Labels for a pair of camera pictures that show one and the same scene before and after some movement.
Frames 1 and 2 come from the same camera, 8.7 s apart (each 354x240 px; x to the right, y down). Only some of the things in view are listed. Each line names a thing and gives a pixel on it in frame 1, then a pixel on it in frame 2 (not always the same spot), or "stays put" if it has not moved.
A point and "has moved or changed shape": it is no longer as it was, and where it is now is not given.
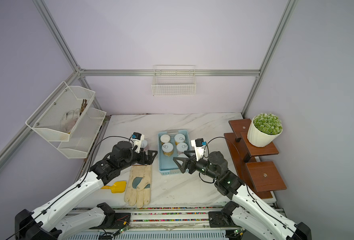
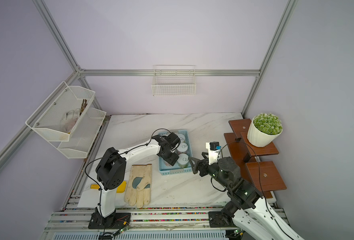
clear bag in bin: (69, 119) stays put
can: (179, 137) stays put
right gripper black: (193, 160) -> (199, 163)
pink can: (144, 145) has moved or changed shape
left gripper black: (149, 159) -> (172, 160)
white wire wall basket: (174, 80) stays put
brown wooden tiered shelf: (258, 176) stays put
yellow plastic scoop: (118, 187) stays put
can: (181, 147) stays put
